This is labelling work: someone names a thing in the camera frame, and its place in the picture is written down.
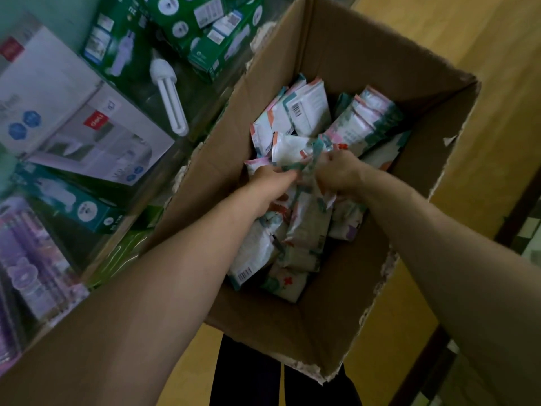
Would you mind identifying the person's right forearm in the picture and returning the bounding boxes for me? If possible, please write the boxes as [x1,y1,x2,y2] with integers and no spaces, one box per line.
[355,167,541,386]

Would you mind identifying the metal store shelving unit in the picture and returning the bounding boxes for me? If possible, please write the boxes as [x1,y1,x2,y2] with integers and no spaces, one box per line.
[391,169,541,406]

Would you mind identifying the white teal wipe packets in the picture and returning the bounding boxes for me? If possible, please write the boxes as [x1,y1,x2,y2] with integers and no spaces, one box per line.
[289,138,338,212]

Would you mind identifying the slim green white box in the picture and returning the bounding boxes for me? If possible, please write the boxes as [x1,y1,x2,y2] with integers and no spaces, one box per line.
[12,165,125,235]

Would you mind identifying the white printed box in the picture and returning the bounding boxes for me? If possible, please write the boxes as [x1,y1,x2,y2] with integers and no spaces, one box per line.
[0,25,176,184]

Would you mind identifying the person's left hand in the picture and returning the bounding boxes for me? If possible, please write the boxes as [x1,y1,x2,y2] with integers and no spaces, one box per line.
[241,165,299,218]

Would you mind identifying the person's right hand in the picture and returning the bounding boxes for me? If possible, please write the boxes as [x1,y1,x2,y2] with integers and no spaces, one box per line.
[313,148,373,195]

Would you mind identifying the brown cardboard box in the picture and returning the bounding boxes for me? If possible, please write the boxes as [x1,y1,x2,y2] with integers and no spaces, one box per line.
[144,0,483,384]

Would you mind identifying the white tube lamp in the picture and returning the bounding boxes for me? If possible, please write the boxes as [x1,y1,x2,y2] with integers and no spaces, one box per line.
[149,56,190,138]

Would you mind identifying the clear wrapped purple items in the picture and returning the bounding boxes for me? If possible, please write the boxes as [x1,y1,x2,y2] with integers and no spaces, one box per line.
[0,197,90,369]

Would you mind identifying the pile of packets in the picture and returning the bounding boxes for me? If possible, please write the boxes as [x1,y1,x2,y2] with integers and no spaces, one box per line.
[227,74,414,303]

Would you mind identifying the green bulb boxes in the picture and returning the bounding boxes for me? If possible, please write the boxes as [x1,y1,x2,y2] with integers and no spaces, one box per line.
[82,0,267,81]

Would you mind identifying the person's left forearm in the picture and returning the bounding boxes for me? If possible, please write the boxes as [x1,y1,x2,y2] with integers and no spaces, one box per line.
[0,192,272,406]

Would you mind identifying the person's black trousers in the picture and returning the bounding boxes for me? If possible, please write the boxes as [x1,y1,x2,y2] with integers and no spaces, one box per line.
[210,334,363,406]

